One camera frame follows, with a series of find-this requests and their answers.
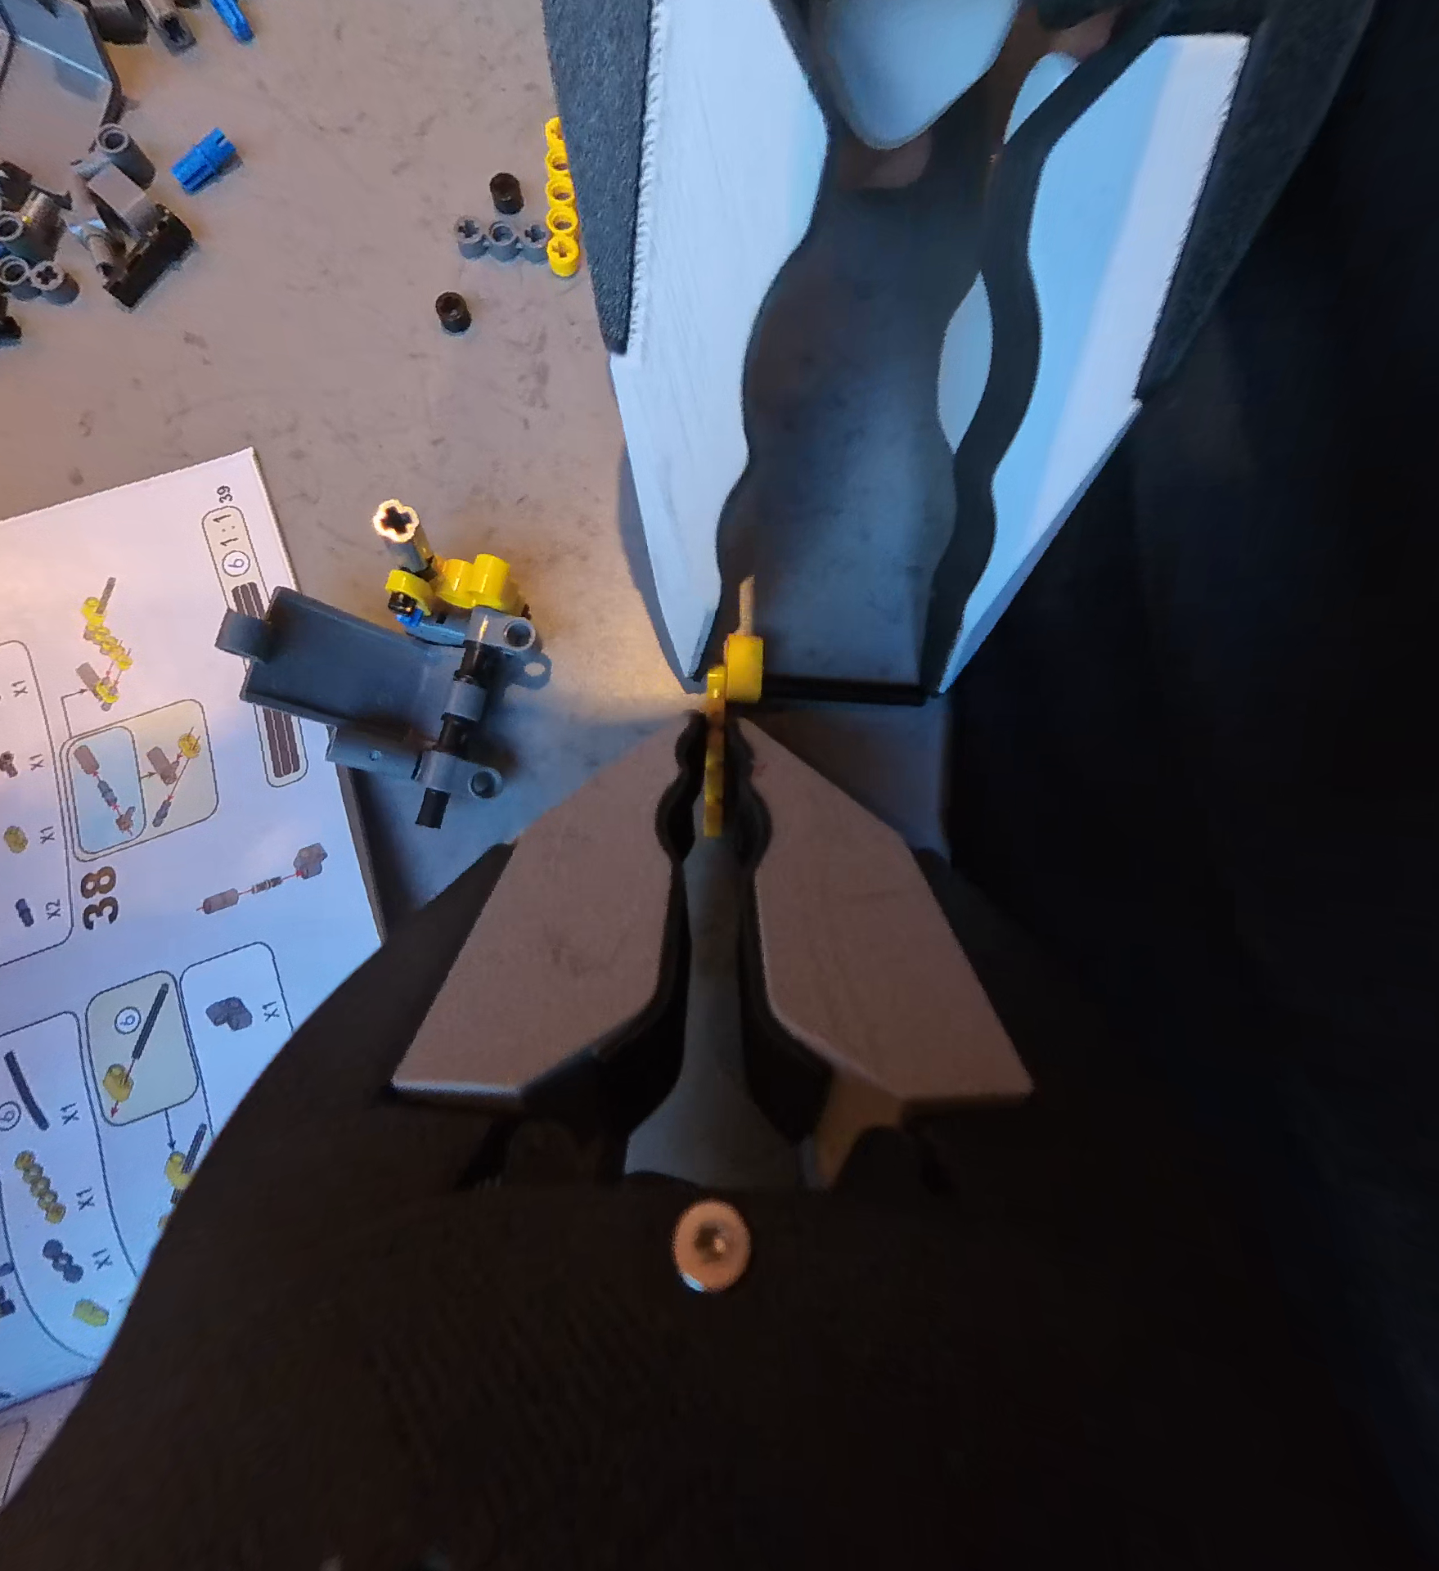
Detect black axle rod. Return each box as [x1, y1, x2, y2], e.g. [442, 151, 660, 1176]
[749, 673, 932, 704]

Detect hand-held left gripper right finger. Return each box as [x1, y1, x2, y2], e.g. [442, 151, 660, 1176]
[724, 717, 1036, 1184]

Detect yellow thin ridged beam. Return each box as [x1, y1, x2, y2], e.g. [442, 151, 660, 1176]
[700, 668, 736, 838]

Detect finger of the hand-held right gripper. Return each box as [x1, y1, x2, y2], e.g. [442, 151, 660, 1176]
[916, 34, 1254, 701]
[606, 0, 846, 687]

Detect pile of building bricks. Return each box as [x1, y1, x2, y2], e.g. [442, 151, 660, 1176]
[0, 0, 257, 359]

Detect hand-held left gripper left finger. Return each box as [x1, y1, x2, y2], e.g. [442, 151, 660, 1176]
[391, 714, 708, 1118]

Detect yellow five-hole flat beam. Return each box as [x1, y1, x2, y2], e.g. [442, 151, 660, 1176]
[543, 115, 582, 273]

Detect building instruction booklet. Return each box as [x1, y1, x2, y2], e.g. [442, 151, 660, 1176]
[0, 447, 384, 1547]

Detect grey yellow brick subassembly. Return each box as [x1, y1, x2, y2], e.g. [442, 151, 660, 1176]
[213, 496, 549, 831]

